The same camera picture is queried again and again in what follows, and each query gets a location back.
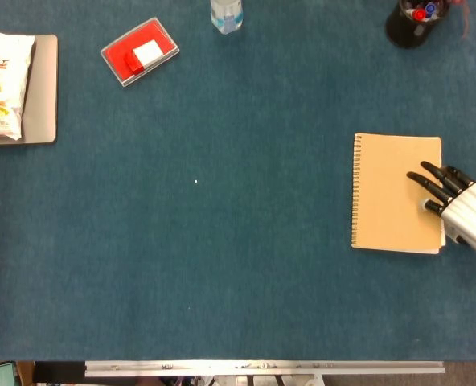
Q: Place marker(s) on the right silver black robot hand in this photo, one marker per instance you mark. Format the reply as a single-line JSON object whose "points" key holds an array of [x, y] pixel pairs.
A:
{"points": [[471, 213]]}

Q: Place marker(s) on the kraft cover spiral notebook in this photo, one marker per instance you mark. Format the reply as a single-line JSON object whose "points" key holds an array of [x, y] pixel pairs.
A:
{"points": [[382, 201]]}

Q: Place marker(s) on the black mesh pen holder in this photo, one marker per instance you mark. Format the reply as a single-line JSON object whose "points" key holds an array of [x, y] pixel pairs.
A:
{"points": [[403, 34]]}

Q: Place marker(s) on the red capped marker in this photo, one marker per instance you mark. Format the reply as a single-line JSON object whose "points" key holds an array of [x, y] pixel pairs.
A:
{"points": [[418, 14]]}

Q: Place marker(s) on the blue capped marker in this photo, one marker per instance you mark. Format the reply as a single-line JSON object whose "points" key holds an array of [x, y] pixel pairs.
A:
{"points": [[430, 8]]}

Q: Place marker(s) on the blue felt table cloth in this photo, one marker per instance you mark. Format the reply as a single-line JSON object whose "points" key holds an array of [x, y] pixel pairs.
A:
{"points": [[238, 281]]}

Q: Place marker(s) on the clear water bottle blue label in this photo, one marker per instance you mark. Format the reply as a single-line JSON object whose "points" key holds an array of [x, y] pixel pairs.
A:
{"points": [[226, 16]]}

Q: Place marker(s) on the small red white box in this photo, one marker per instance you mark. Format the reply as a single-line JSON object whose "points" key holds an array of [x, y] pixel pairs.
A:
{"points": [[147, 54]]}

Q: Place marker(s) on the red ink pad tray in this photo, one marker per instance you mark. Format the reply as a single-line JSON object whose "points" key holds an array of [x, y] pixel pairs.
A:
{"points": [[117, 60]]}

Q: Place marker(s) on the grey tray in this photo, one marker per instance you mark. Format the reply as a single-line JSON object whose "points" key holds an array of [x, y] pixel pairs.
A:
{"points": [[43, 88]]}

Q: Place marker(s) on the white snack bag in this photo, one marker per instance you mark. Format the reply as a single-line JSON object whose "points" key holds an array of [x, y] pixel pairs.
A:
{"points": [[1, 80]]}

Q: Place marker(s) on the aluminium table edge rail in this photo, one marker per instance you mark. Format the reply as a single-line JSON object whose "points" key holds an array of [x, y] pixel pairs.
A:
{"points": [[262, 368]]}

